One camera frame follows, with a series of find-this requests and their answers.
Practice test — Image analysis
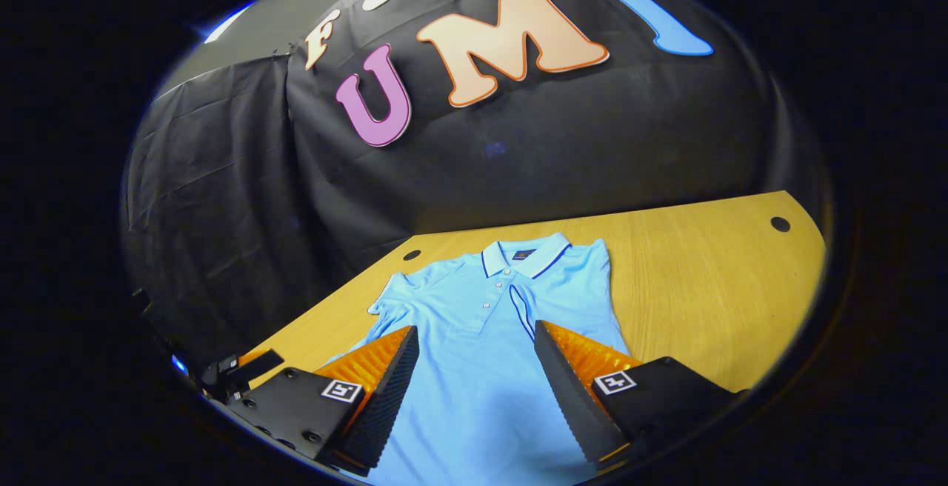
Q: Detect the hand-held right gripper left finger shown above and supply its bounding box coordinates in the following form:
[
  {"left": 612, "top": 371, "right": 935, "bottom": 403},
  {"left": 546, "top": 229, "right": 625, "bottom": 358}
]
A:
[{"left": 222, "top": 325, "right": 420, "bottom": 476}]

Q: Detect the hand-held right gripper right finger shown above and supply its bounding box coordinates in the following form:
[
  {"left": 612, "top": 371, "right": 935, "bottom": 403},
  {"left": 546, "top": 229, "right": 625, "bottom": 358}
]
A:
[{"left": 534, "top": 320, "right": 750, "bottom": 472}]

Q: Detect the light blue T-shirt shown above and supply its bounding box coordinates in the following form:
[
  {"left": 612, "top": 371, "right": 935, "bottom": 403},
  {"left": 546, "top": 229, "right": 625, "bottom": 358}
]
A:
[{"left": 326, "top": 232, "right": 632, "bottom": 486}]

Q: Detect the black backdrop cloth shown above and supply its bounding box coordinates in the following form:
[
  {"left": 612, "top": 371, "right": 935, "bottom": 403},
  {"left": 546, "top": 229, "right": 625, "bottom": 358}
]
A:
[{"left": 122, "top": 0, "right": 832, "bottom": 368}]

